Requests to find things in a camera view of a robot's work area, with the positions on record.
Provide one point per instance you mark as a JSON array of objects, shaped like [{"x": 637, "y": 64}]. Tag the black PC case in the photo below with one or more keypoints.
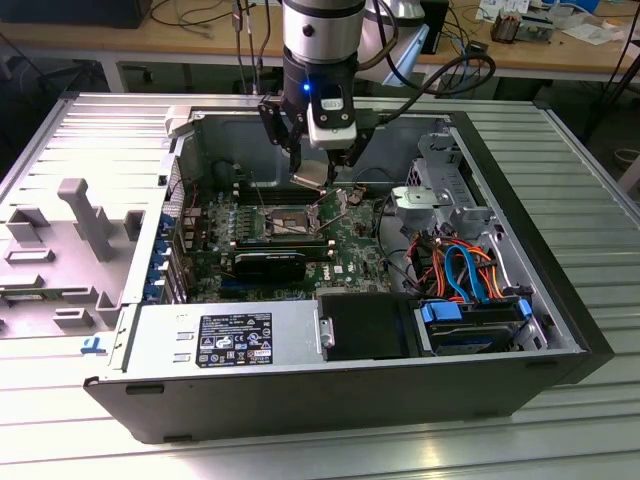
[{"x": 300, "y": 400}]

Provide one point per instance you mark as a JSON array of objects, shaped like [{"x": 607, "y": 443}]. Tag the black graphics card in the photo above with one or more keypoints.
[{"x": 270, "y": 267}]

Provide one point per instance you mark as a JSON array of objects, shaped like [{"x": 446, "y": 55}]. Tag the black computer box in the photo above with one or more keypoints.
[{"x": 75, "y": 12}]

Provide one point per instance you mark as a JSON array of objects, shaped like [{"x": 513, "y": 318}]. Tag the white paper sheet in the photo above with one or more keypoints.
[{"x": 590, "y": 32}]

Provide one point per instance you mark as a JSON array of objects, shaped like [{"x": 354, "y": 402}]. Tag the CPU socket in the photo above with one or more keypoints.
[{"x": 285, "y": 220}]

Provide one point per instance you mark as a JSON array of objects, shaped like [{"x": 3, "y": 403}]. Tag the wooden desk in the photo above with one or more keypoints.
[{"x": 100, "y": 40}]

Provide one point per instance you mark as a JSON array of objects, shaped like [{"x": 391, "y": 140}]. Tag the green RAM stick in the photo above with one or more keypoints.
[{"x": 25, "y": 297}]

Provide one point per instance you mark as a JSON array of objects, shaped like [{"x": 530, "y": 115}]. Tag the pale gray case latch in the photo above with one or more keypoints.
[{"x": 177, "y": 120}]

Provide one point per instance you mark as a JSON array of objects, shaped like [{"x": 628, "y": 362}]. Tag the green motherboard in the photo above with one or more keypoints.
[{"x": 350, "y": 250}]

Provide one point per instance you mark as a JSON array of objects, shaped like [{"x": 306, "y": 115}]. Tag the gray metal device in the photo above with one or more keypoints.
[{"x": 537, "y": 30}]

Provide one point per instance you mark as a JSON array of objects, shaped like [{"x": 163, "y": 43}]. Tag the gray parts rack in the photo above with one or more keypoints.
[{"x": 50, "y": 260}]

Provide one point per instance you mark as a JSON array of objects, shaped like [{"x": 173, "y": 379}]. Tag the silver metal latch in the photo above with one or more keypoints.
[{"x": 327, "y": 332}]

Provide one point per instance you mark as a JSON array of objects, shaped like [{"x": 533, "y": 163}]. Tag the black upright box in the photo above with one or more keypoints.
[{"x": 439, "y": 25}]

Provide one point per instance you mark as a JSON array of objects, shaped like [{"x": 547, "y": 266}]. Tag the silver power supply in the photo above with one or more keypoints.
[{"x": 160, "y": 340}]

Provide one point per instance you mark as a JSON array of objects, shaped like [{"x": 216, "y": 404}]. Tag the hard disk in blue carrier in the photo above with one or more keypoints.
[{"x": 440, "y": 314}]

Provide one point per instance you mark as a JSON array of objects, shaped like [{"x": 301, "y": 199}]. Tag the small blue plastic clip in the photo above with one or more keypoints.
[{"x": 92, "y": 345}]

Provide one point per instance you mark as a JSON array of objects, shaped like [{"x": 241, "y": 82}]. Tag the silver CPU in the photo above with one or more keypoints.
[{"x": 307, "y": 177}]

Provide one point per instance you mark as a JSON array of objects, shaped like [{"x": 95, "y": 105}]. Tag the silver metal bracket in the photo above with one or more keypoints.
[{"x": 415, "y": 200}]

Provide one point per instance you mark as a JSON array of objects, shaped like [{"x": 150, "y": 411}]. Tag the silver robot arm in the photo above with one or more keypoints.
[{"x": 320, "y": 30}]

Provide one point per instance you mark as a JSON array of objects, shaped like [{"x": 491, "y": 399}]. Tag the small black adapter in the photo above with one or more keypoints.
[{"x": 477, "y": 47}]

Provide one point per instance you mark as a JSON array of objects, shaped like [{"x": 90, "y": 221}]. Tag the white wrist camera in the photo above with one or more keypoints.
[{"x": 330, "y": 135}]

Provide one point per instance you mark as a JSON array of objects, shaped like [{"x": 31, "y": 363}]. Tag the thin metal locking lever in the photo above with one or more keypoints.
[
  {"x": 335, "y": 221},
  {"x": 259, "y": 192}
]

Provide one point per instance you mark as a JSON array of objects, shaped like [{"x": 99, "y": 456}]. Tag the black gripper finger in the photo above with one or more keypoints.
[
  {"x": 270, "y": 107},
  {"x": 361, "y": 145}
]

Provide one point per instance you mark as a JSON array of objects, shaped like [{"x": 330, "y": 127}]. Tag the coin battery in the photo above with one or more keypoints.
[{"x": 356, "y": 195}]

